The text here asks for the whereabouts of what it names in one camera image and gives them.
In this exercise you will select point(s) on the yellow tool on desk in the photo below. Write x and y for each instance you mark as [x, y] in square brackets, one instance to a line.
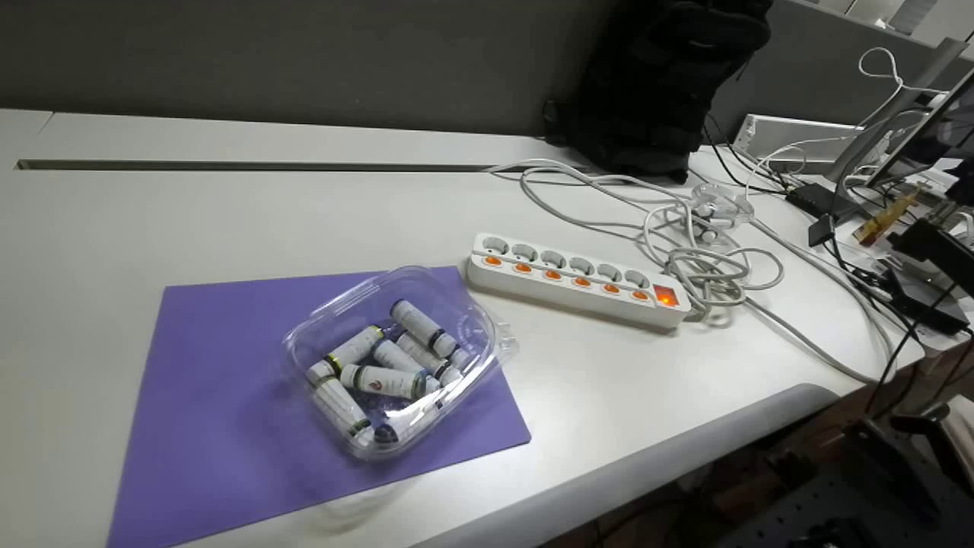
[869, 232]

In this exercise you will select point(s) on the purple rectangular mat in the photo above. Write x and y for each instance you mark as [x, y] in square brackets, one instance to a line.
[225, 433]

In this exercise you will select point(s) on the grey flat device box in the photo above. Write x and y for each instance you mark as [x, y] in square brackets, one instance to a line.
[794, 144]

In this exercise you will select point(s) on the white tube in container centre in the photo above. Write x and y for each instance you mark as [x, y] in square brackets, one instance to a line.
[385, 380]

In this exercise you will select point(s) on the white tube with dark band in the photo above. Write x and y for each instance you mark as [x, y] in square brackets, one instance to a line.
[435, 336]

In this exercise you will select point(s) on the clear plastic container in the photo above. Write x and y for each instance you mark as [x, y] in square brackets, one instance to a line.
[361, 331]

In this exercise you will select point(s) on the white tube at container front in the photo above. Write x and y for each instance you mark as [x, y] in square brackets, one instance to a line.
[344, 413]

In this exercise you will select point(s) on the white six-socket power strip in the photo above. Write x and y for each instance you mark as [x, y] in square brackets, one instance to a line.
[580, 285]

